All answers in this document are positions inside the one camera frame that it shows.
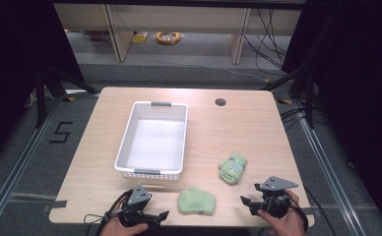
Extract aluminium floor rail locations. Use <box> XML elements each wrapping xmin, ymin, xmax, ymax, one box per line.
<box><xmin>292</xmin><ymin>100</ymin><xmax>368</xmax><ymax>236</ymax></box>
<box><xmin>0</xmin><ymin>94</ymin><xmax>64</xmax><ymax>232</ymax></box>

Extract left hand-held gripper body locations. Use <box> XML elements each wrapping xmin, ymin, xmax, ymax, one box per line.
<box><xmin>118</xmin><ymin>183</ymin><xmax>154</xmax><ymax>228</ymax></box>

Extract black floor cables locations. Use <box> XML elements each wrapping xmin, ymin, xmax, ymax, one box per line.
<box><xmin>279</xmin><ymin>106</ymin><xmax>329</xmax><ymax>133</ymax></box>

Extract person's right hand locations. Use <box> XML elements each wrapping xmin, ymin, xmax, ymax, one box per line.
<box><xmin>257</xmin><ymin>189</ymin><xmax>307</xmax><ymax>236</ymax></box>

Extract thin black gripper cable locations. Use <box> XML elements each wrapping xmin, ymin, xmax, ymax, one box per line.
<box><xmin>83</xmin><ymin>198</ymin><xmax>128</xmax><ymax>236</ymax></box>

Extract thick black gripper cable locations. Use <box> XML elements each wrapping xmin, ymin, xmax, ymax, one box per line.
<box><xmin>288</xmin><ymin>196</ymin><xmax>310</xmax><ymax>234</ymax></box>

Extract green mitten with face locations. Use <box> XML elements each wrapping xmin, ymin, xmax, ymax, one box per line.
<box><xmin>218</xmin><ymin>150</ymin><xmax>248</xmax><ymax>187</ymax></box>

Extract black metal stand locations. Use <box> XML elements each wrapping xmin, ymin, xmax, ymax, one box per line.
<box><xmin>261</xmin><ymin>63</ymin><xmax>315</xmax><ymax>130</ymax></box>
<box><xmin>33</xmin><ymin>64</ymin><xmax>98</xmax><ymax>129</ymax></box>

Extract plain green mitten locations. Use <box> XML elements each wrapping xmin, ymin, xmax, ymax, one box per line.
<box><xmin>177</xmin><ymin>186</ymin><xmax>217</xmax><ymax>216</ymax></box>

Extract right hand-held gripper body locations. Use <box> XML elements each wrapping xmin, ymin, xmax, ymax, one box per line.
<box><xmin>253</xmin><ymin>176</ymin><xmax>300</xmax><ymax>219</ymax></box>

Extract hanging black cable bundle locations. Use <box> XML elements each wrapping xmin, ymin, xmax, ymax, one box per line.
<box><xmin>242</xmin><ymin>8</ymin><xmax>289</xmax><ymax>72</ymax></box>

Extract person's left hand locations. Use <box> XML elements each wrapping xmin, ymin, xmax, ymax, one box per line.
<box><xmin>99</xmin><ymin>196</ymin><xmax>150</xmax><ymax>236</ymax></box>

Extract yellow packet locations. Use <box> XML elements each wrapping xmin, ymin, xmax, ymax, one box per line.
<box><xmin>131</xmin><ymin>31</ymin><xmax>150</xmax><ymax>45</ymax></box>

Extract white plastic basket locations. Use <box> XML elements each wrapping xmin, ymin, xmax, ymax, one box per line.
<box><xmin>113</xmin><ymin>100</ymin><xmax>189</xmax><ymax>182</ymax></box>

